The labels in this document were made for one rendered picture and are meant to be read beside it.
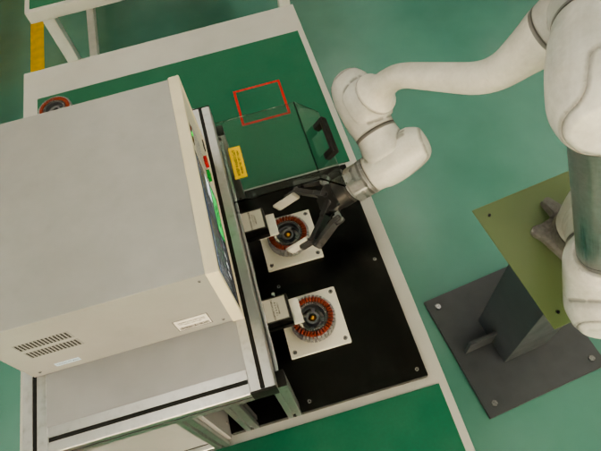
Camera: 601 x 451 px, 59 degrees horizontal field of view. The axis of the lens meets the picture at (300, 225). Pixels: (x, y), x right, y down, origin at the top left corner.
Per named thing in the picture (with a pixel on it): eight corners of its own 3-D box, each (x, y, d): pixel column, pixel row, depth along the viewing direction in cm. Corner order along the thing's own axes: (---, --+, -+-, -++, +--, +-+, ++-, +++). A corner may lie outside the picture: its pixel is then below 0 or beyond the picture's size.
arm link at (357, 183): (368, 182, 122) (346, 195, 125) (385, 196, 129) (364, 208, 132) (355, 152, 127) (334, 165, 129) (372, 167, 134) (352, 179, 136)
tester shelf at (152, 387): (213, 117, 129) (208, 105, 126) (279, 393, 95) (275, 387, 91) (34, 165, 127) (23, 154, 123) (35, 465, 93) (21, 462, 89)
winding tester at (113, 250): (205, 142, 120) (178, 74, 102) (244, 319, 98) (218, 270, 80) (34, 189, 118) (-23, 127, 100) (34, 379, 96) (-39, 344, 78)
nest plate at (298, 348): (334, 287, 136) (334, 285, 135) (351, 342, 129) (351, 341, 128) (277, 303, 136) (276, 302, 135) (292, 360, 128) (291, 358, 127)
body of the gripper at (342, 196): (337, 167, 129) (307, 187, 133) (348, 195, 125) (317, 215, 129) (352, 179, 135) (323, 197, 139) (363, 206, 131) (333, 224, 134)
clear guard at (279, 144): (317, 112, 136) (316, 95, 130) (346, 186, 123) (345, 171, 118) (193, 146, 134) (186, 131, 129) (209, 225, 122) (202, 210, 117)
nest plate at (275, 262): (308, 211, 149) (308, 208, 148) (324, 257, 141) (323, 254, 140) (257, 225, 148) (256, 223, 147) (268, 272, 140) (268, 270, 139)
